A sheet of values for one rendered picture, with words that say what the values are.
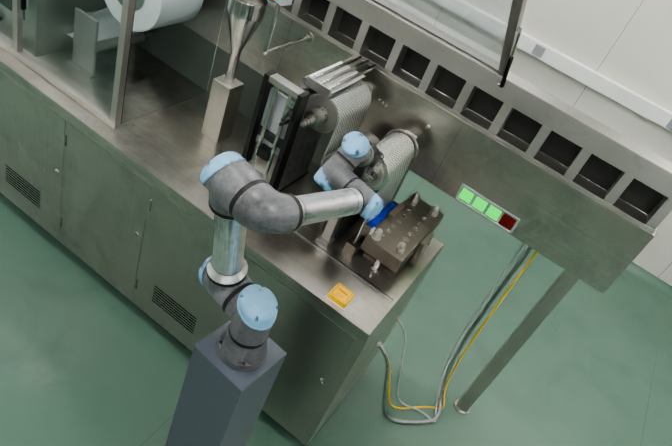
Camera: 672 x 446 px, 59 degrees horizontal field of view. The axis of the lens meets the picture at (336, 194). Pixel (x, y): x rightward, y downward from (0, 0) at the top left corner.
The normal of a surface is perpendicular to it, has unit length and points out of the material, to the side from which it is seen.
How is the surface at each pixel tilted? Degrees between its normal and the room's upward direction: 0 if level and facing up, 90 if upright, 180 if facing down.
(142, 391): 0
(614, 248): 90
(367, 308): 0
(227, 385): 90
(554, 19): 90
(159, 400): 0
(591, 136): 90
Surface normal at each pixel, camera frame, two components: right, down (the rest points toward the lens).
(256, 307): 0.40, -0.65
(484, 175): -0.51, 0.39
